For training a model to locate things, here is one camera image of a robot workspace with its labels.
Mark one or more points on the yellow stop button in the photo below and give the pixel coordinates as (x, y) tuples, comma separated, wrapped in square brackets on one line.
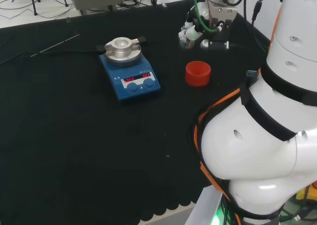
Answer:
[(307, 195)]

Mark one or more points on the black bench cloth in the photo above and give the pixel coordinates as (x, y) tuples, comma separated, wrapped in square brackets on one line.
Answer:
[(74, 135)]

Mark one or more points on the grey robot pedestal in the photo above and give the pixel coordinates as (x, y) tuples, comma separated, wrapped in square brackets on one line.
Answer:
[(205, 207)]

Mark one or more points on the heater with blue base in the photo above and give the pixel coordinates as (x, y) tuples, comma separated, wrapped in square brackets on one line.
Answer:
[(133, 83)]

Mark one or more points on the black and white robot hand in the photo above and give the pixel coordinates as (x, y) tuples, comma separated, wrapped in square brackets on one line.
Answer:
[(218, 38)]

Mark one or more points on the clear round-bottom glass flask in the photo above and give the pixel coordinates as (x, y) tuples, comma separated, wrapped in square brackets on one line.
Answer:
[(185, 42)]

